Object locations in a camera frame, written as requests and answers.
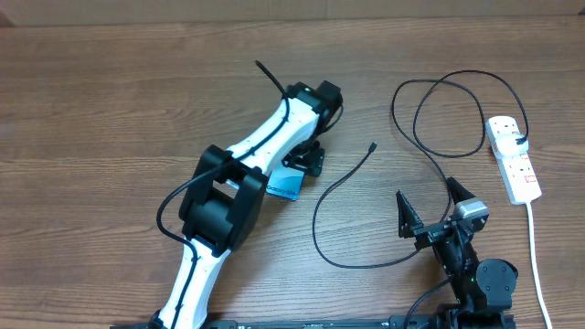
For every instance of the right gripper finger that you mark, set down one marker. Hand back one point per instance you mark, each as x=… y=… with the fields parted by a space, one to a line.
x=457 y=192
x=409 y=221

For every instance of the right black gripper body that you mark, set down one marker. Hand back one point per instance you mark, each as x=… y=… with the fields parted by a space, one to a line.
x=430 y=235

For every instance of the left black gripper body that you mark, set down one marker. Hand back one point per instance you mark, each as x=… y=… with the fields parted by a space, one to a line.
x=303 y=156

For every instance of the blue Galaxy smartphone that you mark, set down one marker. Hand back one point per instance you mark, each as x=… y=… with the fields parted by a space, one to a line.
x=285 y=182

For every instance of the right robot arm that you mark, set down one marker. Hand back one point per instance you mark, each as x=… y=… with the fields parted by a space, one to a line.
x=482 y=288

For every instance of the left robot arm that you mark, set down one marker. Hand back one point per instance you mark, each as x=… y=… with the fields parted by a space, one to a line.
x=223 y=199

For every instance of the white USB charger plug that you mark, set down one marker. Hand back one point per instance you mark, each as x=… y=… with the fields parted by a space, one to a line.
x=509 y=145

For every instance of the white power strip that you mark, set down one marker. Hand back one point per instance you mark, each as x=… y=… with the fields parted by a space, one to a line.
x=517 y=172

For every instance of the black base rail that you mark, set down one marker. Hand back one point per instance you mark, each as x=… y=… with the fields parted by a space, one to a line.
x=320 y=325

